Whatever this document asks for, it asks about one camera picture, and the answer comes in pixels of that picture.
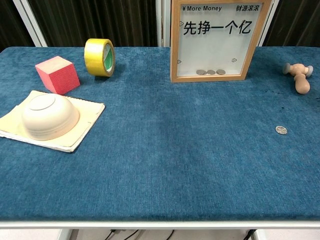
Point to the white partition post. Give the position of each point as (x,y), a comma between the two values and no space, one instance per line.
(268,25)
(32,25)
(167,30)

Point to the cream upturned bowl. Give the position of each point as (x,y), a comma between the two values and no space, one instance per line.
(50,117)

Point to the wooden frame coin bank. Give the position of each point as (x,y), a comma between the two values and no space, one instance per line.
(212,50)

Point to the yellow tape roll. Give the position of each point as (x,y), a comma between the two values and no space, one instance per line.
(93,56)

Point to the blue table cloth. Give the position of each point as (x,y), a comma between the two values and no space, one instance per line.
(160,162)

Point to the wooden toy hammer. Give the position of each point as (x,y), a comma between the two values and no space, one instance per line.
(301,83)

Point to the black curtain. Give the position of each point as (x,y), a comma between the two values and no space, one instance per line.
(10,25)
(295,22)
(87,20)

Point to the white table leg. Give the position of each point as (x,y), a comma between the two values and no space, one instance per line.
(260,235)
(68,235)

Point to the beige spiral notebook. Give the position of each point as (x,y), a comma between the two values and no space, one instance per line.
(85,117)

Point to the red cube block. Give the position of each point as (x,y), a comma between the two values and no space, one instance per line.
(60,77)

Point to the silver coin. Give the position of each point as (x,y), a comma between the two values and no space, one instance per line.
(201,72)
(211,72)
(221,72)
(281,130)

